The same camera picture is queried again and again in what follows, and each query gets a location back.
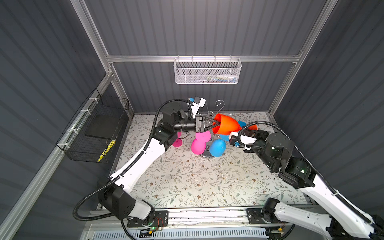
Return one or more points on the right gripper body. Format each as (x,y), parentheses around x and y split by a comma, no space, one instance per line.
(260,135)

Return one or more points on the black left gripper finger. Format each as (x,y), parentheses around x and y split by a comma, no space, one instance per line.
(214,128)
(211,121)

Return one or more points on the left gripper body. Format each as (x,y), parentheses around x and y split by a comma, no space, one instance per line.
(198,124)

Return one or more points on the red wine glass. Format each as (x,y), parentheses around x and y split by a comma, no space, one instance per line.
(226,125)

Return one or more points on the pink wine glass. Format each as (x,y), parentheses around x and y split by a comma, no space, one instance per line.
(178,142)
(200,142)

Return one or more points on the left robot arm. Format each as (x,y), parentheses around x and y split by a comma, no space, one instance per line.
(172,117)

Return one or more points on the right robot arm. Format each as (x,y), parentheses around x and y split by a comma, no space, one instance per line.
(342,220)

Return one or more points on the chrome wine glass rack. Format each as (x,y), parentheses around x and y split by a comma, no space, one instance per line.
(206,154)

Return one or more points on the yellow black item in basket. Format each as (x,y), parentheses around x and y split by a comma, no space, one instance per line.
(110,145)

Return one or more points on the black pad in basket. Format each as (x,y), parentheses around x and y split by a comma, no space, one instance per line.
(103,127)

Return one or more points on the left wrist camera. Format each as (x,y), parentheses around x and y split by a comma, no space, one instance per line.
(196,103)

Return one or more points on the white wire mesh basket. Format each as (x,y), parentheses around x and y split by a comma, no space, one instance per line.
(210,71)

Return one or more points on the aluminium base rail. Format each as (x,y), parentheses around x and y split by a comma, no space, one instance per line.
(222,223)

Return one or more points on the black wire basket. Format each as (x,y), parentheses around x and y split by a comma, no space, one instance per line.
(77,146)

